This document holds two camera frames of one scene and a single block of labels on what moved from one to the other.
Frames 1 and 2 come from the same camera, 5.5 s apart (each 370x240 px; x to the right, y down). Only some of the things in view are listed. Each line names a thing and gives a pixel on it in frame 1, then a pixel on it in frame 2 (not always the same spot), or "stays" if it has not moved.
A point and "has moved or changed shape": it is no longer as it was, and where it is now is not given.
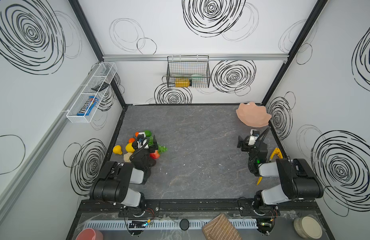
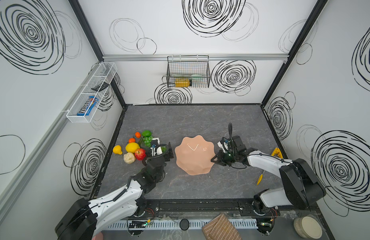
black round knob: (184, 224) stays
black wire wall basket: (188, 71) stays
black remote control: (101, 87) stays
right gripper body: (243, 144) to (222, 156)
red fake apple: (155, 155) has moved or changed shape
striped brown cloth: (220, 228) stays
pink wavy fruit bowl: (253, 115) to (195, 155)
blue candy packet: (88, 106) stays
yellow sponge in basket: (182, 82) stays
